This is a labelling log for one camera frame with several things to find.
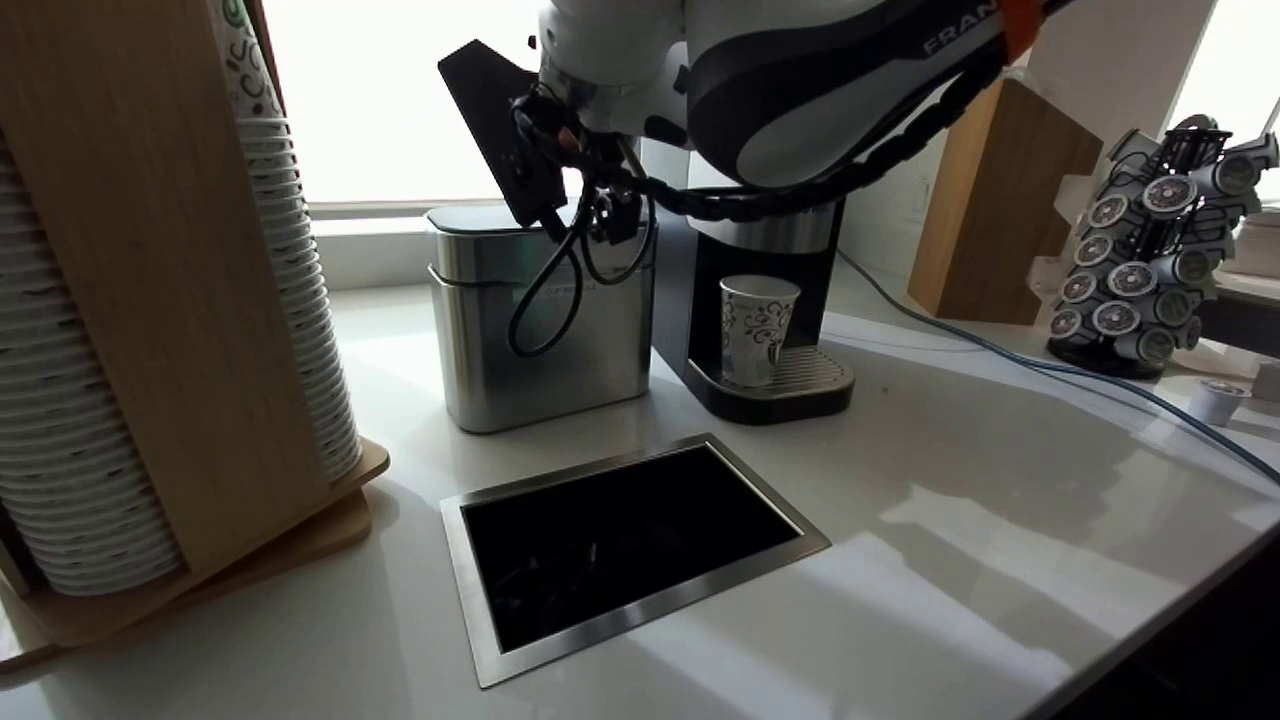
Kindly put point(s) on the coffee pod carousel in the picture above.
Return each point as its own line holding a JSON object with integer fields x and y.
{"x": 1145, "y": 254}

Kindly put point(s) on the black coffee machine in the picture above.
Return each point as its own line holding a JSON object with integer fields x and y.
{"x": 760, "y": 224}

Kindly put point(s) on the stainless steel storage bin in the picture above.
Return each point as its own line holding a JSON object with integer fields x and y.
{"x": 534, "y": 343}

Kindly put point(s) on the steel framed counter opening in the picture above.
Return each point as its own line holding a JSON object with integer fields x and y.
{"x": 625, "y": 547}

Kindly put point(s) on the tall paper cup stack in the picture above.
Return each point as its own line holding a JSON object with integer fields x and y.
{"x": 292, "y": 266}

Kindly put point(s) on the wooden cup dispenser stand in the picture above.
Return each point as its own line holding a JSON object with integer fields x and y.
{"x": 161, "y": 292}

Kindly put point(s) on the patterned paper cup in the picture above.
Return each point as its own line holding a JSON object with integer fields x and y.
{"x": 756, "y": 325}

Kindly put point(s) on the wide paper cup stack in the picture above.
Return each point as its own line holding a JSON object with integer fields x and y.
{"x": 67, "y": 427}

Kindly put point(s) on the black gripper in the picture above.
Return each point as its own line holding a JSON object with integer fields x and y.
{"x": 575, "y": 143}

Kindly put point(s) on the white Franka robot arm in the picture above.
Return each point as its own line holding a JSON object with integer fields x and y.
{"x": 800, "y": 81}

